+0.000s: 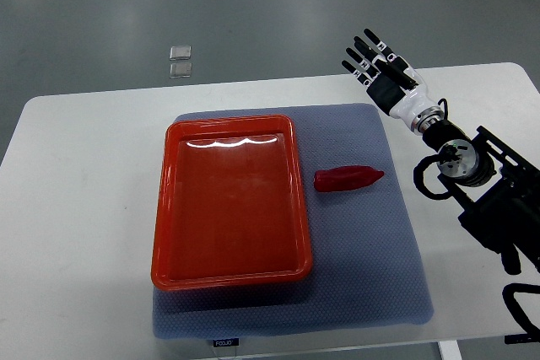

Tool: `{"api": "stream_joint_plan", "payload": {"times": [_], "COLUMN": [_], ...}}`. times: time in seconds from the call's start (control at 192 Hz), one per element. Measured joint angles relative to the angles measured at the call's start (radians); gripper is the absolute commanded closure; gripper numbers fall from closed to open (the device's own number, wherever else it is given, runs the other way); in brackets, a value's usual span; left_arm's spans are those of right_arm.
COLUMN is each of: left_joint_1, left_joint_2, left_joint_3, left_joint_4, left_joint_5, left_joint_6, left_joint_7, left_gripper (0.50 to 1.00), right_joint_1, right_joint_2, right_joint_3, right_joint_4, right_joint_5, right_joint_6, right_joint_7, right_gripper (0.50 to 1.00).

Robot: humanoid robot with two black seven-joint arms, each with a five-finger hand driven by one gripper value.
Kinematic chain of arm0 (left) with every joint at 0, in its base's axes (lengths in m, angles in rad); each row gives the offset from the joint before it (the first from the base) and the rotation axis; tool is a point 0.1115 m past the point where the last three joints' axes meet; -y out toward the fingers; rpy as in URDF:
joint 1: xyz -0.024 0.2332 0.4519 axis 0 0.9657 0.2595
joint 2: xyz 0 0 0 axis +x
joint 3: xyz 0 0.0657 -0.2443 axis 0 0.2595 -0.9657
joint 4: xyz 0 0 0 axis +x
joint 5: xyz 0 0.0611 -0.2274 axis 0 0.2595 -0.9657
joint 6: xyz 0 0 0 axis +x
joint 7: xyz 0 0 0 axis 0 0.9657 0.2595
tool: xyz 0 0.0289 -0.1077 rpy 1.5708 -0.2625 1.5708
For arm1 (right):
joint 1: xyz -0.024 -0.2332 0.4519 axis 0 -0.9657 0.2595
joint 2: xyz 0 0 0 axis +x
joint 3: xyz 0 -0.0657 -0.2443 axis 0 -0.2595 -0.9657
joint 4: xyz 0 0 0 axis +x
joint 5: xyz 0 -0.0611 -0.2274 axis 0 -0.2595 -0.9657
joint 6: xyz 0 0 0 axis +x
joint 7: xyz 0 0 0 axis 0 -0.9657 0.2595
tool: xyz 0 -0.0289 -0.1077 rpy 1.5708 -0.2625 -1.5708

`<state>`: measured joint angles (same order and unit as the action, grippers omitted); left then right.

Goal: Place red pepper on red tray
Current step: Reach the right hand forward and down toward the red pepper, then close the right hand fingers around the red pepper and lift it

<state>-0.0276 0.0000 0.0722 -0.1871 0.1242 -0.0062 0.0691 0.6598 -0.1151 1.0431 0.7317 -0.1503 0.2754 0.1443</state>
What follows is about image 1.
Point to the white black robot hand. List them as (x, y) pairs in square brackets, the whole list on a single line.
[(393, 88)]

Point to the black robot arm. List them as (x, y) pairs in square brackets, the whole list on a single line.
[(496, 187)]

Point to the red pepper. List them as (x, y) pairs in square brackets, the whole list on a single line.
[(346, 178)]

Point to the upper floor socket plate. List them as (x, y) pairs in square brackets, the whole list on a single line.
[(180, 53)]

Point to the red plastic tray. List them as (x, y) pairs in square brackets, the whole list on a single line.
[(231, 209)]

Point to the blue mesh mat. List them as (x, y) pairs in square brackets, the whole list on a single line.
[(366, 267)]

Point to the black table label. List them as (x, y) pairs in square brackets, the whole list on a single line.
[(227, 342)]

